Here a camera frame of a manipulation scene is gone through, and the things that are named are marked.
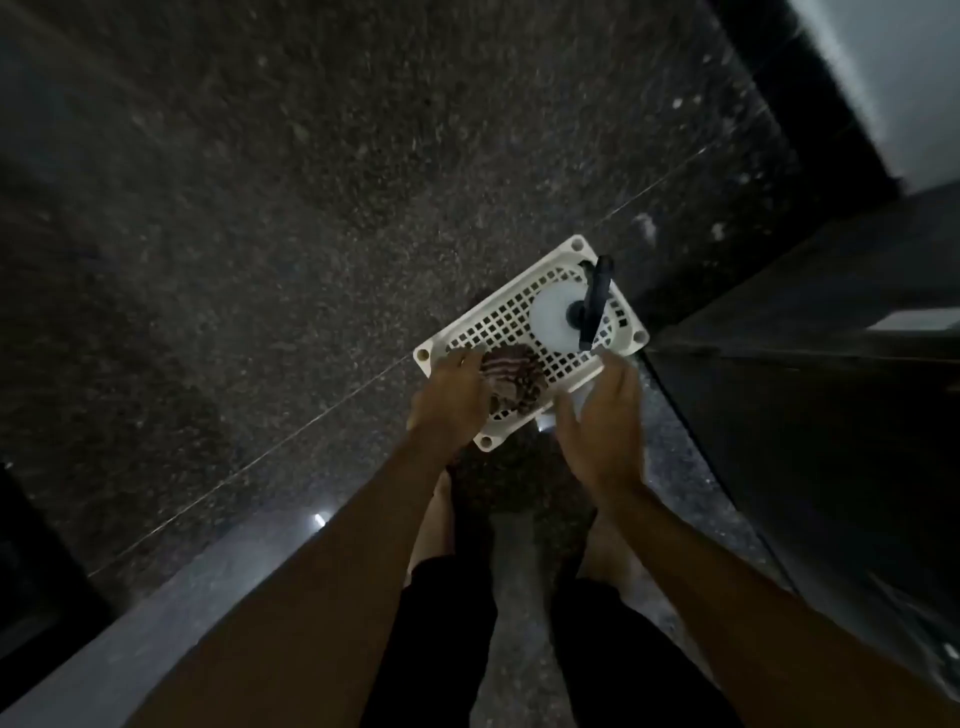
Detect dark wooden furniture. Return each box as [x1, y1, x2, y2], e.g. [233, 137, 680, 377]
[0, 461, 114, 684]

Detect person's right forearm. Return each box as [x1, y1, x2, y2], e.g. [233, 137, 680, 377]
[599, 479, 960, 728]

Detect person's black trousers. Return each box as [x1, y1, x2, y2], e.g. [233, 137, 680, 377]
[359, 551, 744, 728]

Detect person's right hand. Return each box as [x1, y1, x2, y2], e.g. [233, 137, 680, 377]
[553, 350, 648, 504]

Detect person's left foot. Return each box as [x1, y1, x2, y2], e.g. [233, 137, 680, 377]
[404, 472, 459, 586]

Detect person's left hand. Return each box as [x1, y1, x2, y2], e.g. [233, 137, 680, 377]
[407, 347, 495, 460]

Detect striped brown cleaning cloth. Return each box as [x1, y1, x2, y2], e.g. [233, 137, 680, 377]
[479, 344, 545, 418]

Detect dark wooden table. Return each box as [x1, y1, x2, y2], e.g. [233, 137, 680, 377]
[641, 179, 960, 676]

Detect white spray bottle black trigger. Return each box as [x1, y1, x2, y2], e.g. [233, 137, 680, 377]
[529, 254, 618, 355]

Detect white plastic lattice basket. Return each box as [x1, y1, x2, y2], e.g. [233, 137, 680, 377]
[412, 233, 650, 454]

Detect person's right foot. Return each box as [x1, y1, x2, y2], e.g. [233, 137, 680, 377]
[581, 509, 646, 594]

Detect person's foot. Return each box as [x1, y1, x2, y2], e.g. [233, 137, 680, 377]
[404, 472, 459, 586]
[581, 509, 646, 594]

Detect person's left forearm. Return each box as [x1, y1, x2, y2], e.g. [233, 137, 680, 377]
[123, 427, 466, 728]

